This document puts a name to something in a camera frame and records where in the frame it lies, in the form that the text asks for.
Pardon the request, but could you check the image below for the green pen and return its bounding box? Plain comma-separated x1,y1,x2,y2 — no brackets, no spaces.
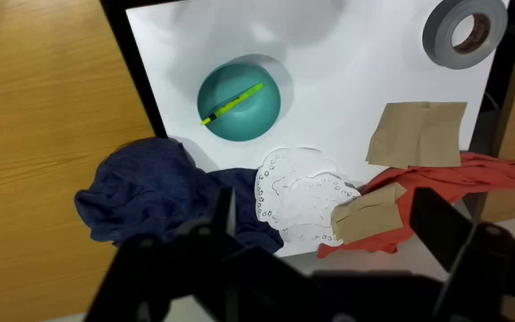
200,80,266,128

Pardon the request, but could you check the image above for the orange cloth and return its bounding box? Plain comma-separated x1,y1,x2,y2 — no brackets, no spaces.
316,150,515,259

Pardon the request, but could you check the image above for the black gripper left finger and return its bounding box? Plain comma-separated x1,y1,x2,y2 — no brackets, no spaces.
211,186,239,238

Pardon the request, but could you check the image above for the wooden table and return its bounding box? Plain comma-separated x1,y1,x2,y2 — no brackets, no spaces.
0,0,157,322

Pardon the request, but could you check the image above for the large brown paper napkin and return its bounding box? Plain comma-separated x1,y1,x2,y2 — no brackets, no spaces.
364,100,468,170

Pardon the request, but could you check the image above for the white lace doily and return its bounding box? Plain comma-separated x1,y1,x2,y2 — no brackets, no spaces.
253,144,363,246

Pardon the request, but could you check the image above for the navy blue cloth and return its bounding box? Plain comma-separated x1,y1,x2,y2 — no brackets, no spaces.
73,136,286,255

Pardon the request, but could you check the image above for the teal bowl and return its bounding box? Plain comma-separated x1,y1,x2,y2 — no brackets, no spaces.
194,60,282,143

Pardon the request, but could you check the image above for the grey tape roll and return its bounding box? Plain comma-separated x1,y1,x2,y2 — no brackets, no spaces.
420,0,509,71

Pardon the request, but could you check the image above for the small brown paper napkin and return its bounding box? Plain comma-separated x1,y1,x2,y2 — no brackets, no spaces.
329,180,409,246

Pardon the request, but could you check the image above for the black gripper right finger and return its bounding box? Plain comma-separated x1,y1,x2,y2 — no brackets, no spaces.
407,186,481,275

